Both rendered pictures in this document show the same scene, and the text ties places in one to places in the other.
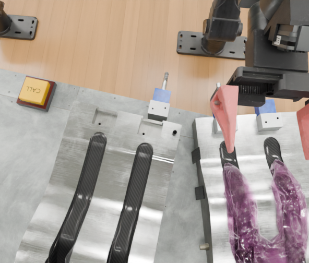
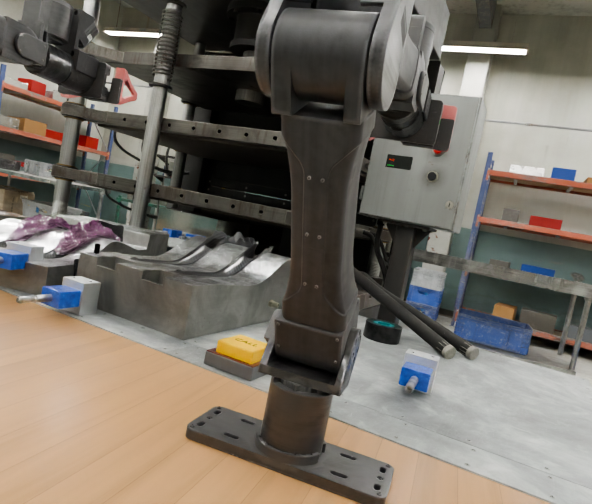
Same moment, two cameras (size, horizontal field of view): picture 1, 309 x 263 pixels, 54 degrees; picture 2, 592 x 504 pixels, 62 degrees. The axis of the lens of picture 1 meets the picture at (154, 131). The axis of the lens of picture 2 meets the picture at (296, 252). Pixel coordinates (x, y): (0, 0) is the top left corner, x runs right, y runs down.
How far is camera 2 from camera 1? 121 cm
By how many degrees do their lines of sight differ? 100
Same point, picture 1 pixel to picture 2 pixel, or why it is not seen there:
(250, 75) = (102, 66)
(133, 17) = not seen: outside the picture
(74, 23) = (97, 404)
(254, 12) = (56, 52)
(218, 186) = (90, 245)
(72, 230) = (243, 260)
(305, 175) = (2, 228)
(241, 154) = not seen: hidden behind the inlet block
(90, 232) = (228, 255)
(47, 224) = (263, 263)
